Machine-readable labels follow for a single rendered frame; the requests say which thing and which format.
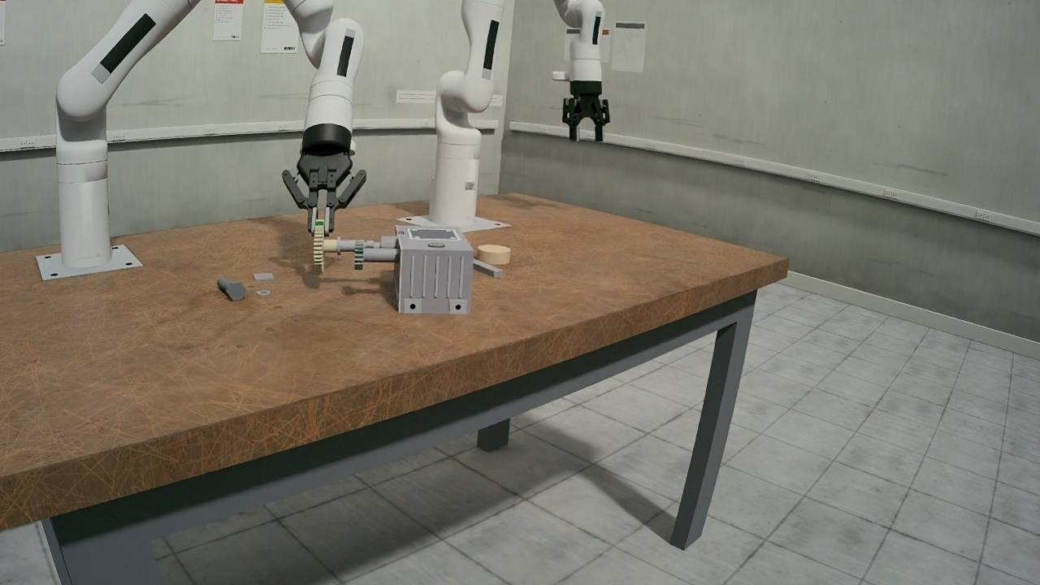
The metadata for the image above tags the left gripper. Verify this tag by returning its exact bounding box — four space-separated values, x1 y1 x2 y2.
562 80 610 142

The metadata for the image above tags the cream gear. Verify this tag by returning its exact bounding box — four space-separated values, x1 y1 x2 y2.
314 219 381 273

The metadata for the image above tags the grey hex bolt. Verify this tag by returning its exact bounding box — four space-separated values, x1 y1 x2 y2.
217 277 246 301

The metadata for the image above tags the grey engine case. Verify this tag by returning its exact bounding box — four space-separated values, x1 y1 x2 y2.
354 225 475 314

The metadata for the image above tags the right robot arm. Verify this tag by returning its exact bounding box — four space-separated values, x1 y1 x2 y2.
55 0 365 268

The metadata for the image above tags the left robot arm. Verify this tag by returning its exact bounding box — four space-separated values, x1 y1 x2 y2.
428 0 605 226

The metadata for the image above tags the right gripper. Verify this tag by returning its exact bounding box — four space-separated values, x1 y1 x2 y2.
282 123 366 237

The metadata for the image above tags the beige short cylinder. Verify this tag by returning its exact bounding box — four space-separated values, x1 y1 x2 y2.
477 245 510 264

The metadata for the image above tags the grey rectangular bar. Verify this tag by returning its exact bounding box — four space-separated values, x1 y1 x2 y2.
473 259 503 278

